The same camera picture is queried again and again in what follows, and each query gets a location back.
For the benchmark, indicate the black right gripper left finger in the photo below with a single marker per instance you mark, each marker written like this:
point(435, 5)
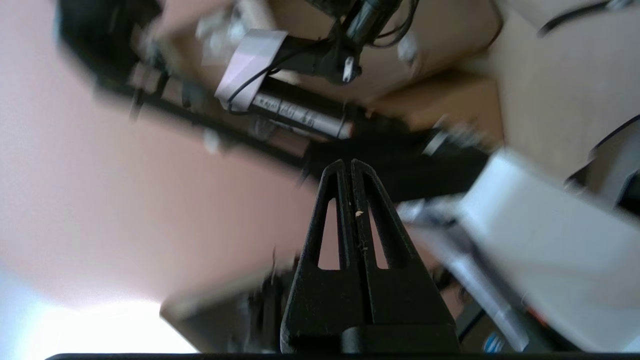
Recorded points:
point(325, 300)

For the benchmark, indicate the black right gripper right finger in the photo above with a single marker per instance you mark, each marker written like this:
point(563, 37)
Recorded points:
point(405, 295)

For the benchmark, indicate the black metal frame stand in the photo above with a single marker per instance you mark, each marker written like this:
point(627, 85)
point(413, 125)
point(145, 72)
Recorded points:
point(400, 150)

